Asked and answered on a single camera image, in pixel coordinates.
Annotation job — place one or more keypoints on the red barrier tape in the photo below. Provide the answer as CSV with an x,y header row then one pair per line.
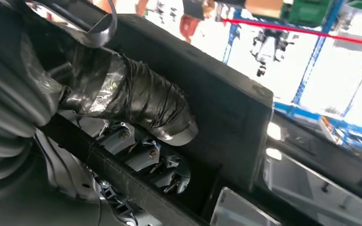
x,y
309,32

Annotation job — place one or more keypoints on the blue metal shelf frame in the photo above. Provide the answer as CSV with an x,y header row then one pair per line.
x,y
316,50

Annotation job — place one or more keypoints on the grey background machine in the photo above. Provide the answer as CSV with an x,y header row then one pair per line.
x,y
270,46

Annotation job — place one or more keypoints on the cardboard box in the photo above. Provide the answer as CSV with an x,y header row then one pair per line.
x,y
265,7

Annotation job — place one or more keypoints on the person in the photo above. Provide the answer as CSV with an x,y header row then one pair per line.
x,y
190,25

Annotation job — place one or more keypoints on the stamped silver metal plate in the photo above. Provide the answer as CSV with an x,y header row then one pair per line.
x,y
309,193

